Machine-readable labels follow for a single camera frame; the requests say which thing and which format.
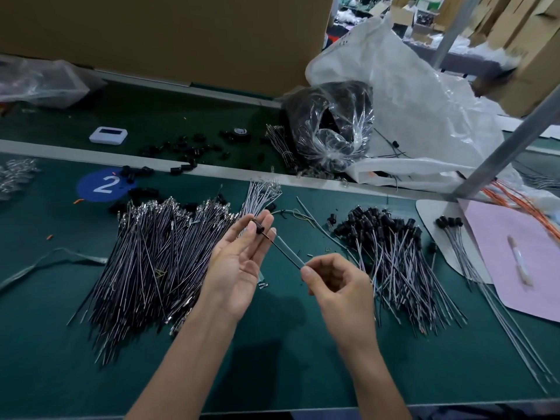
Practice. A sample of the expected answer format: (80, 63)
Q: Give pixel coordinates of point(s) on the clear bag with black contents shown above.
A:
(331, 125)

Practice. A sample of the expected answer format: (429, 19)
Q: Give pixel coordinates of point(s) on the clear plastic strip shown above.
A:
(48, 259)

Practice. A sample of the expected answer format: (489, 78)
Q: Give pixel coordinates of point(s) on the blue round number sticker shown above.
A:
(105, 184)

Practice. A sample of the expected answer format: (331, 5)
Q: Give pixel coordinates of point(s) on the crumpled clear plastic bag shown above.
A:
(44, 81)

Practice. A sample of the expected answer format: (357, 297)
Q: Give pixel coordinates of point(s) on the pink paper sheet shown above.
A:
(512, 259)

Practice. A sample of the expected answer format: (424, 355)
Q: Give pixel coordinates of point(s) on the large white plastic sack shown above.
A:
(416, 100)

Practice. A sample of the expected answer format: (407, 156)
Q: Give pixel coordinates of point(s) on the small white timer device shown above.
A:
(108, 135)

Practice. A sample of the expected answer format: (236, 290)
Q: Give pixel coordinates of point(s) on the stack of cardboard boxes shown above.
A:
(532, 48)

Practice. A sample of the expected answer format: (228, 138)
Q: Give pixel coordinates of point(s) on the grey metal frame post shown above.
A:
(455, 28)
(507, 142)

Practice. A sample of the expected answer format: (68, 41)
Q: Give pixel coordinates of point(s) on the person's left forearm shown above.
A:
(188, 371)

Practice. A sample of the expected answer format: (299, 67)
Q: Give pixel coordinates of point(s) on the brown cardboard panel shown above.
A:
(175, 39)

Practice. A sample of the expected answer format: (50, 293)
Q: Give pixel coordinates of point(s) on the person's right hand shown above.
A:
(346, 297)

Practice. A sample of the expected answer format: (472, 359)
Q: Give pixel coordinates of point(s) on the person's left hand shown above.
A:
(236, 266)

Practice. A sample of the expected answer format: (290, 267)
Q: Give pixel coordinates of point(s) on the black plastic caps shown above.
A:
(184, 151)

